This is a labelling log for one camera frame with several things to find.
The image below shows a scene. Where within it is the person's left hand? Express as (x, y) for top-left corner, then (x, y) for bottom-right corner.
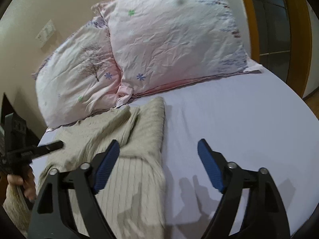
(7, 166), (36, 201)

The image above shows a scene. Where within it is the pink floral pillow left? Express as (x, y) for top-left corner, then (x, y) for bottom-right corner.
(33, 16), (132, 129)

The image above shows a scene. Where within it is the pink floral pillow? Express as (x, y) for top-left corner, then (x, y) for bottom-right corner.
(33, 16), (132, 129)
(92, 0), (262, 97)

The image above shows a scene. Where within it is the lavender bed sheet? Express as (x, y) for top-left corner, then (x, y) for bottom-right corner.
(28, 68), (317, 239)

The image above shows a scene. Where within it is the pink floral pillow right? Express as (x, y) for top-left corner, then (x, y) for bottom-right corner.
(92, 0), (262, 97)

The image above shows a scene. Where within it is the white wall switch plate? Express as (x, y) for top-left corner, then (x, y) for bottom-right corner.
(36, 20), (56, 48)

